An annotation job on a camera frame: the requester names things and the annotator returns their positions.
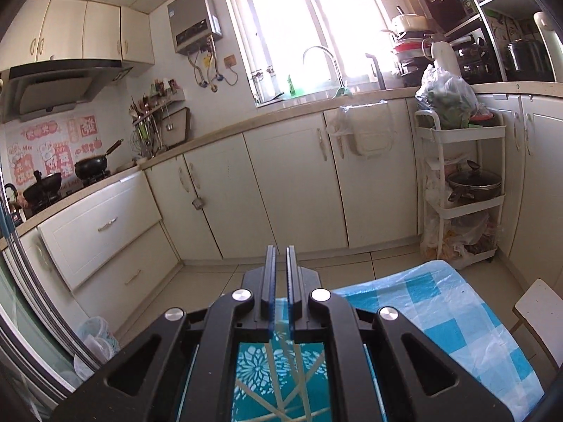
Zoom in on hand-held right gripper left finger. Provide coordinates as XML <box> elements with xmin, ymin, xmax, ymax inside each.
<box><xmin>50</xmin><ymin>246</ymin><xmax>277</xmax><ymax>422</ymax></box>

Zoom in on clear plastic table cover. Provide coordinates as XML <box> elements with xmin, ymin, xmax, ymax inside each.
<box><xmin>330</xmin><ymin>259</ymin><xmax>546</xmax><ymax>409</ymax></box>

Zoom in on grey water heater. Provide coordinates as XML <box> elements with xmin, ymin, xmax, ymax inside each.
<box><xmin>167</xmin><ymin>0</ymin><xmax>223</xmax><ymax>56</ymax></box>

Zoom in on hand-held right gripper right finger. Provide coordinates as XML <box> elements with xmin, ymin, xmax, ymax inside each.
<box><xmin>286</xmin><ymin>246</ymin><xmax>515</xmax><ymax>422</ymax></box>

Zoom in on plastic bags in trolley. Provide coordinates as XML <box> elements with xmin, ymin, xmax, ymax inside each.
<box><xmin>420</xmin><ymin>211</ymin><xmax>500</xmax><ymax>271</ymax></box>

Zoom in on range hood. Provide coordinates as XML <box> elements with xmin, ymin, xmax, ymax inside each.
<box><xmin>0</xmin><ymin>59</ymin><xmax>135</xmax><ymax>124</ymax></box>

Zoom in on black faucet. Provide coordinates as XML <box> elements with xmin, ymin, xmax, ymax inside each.
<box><xmin>365</xmin><ymin>53</ymin><xmax>388</xmax><ymax>90</ymax></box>

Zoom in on cream base cabinet beside trolley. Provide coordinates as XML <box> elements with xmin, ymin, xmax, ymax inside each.
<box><xmin>477</xmin><ymin>92</ymin><xmax>563</xmax><ymax>273</ymax></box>

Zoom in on kettle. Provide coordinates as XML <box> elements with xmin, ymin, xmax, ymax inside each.
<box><xmin>4</xmin><ymin>183</ymin><xmax>25</xmax><ymax>223</ymax></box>

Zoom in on kitchen window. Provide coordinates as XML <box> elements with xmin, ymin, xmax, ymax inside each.
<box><xmin>222</xmin><ymin>0</ymin><xmax>414</xmax><ymax>106</ymax></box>

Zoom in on black countertop appliance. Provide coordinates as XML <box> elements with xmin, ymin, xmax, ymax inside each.
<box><xmin>453</xmin><ymin>35</ymin><xmax>500</xmax><ymax>84</ymax></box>

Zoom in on blue white checkered tablecloth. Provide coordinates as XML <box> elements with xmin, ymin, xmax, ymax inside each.
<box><xmin>330</xmin><ymin>259</ymin><xmax>546</xmax><ymax>409</ymax></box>

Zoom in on pink wall stickers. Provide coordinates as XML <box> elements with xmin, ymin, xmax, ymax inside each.
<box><xmin>6</xmin><ymin>114</ymin><xmax>104</xmax><ymax>190</ymax></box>

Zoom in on bag-lined trash bin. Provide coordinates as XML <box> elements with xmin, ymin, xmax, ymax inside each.
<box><xmin>72</xmin><ymin>315</ymin><xmax>120</xmax><ymax>376</ymax></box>

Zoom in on white chair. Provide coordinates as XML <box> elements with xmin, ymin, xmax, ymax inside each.
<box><xmin>511</xmin><ymin>278</ymin><xmax>561</xmax><ymax>372</ymax></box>

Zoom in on countertop shelf rack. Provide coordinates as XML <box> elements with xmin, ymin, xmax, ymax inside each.
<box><xmin>444</xmin><ymin>0</ymin><xmax>563</xmax><ymax>84</ymax></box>

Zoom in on microwave oven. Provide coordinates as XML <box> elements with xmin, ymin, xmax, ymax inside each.
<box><xmin>429</xmin><ymin>0</ymin><xmax>482</xmax><ymax>31</ymax></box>

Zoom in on bundle of bamboo chopsticks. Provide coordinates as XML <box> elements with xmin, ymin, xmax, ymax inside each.
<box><xmin>240</xmin><ymin>338</ymin><xmax>326</xmax><ymax>422</ymax></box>

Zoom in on wall utensil rack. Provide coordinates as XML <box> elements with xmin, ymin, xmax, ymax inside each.
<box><xmin>128</xmin><ymin>79</ymin><xmax>185</xmax><ymax>159</ymax></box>

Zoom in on cream wall cabinets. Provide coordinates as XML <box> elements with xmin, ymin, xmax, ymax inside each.
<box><xmin>0</xmin><ymin>0</ymin><xmax>156</xmax><ymax>71</ymax></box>

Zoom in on white storage trolley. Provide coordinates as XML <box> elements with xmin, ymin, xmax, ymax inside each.
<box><xmin>414</xmin><ymin>108</ymin><xmax>506</xmax><ymax>269</ymax></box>

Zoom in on black pot with lid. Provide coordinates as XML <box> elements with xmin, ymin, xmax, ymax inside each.
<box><xmin>446</xmin><ymin>160</ymin><xmax>503</xmax><ymax>205</ymax></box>

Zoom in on white hanging bin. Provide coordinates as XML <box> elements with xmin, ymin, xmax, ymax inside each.
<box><xmin>328</xmin><ymin>100</ymin><xmax>394</xmax><ymax>159</ymax></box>

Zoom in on chrome sink faucet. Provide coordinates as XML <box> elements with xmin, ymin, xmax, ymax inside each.
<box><xmin>302</xmin><ymin>45</ymin><xmax>346</xmax><ymax>91</ymax></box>

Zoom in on white tall appliance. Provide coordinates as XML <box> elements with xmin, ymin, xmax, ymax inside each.
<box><xmin>533</xmin><ymin>11</ymin><xmax>563</xmax><ymax>82</ymax></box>

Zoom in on plastic bag of greens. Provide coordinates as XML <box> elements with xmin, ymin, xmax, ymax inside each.
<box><xmin>416</xmin><ymin>65</ymin><xmax>480</xmax><ymax>130</ymax></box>

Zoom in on cream base cabinet under window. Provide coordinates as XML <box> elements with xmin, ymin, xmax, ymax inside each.
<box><xmin>141</xmin><ymin>97</ymin><xmax>423</xmax><ymax>260</ymax></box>

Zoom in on metal sliding door frame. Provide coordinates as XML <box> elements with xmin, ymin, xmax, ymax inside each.
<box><xmin>0</xmin><ymin>185</ymin><xmax>102</xmax><ymax>422</ymax></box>

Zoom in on black wok with wooden handle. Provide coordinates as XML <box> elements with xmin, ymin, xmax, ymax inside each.
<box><xmin>74</xmin><ymin>139</ymin><xmax>125</xmax><ymax>181</ymax></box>

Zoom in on white thermos jug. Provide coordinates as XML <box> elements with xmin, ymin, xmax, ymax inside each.
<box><xmin>424</xmin><ymin>39</ymin><xmax>460</xmax><ymax>77</ymax></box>

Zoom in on cutting board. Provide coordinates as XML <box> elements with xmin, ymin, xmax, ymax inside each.
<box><xmin>159</xmin><ymin>107</ymin><xmax>191</xmax><ymax>149</ymax></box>

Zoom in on stack of pots and bowls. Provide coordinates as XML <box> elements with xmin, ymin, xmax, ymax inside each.
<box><xmin>389</xmin><ymin>6</ymin><xmax>436</xmax><ymax>89</ymax></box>

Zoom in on cream cabinet drawer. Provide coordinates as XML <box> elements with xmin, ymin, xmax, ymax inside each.
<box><xmin>37</xmin><ymin>171</ymin><xmax>163</xmax><ymax>291</ymax></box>
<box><xmin>70</xmin><ymin>222</ymin><xmax>182</xmax><ymax>335</ymax></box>

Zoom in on teal perforated plastic basket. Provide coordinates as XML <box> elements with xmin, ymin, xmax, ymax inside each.
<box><xmin>185</xmin><ymin>296</ymin><xmax>388</xmax><ymax>422</ymax></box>

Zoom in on black stock pot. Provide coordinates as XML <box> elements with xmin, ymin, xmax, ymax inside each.
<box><xmin>502</xmin><ymin>39</ymin><xmax>548</xmax><ymax>83</ymax></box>

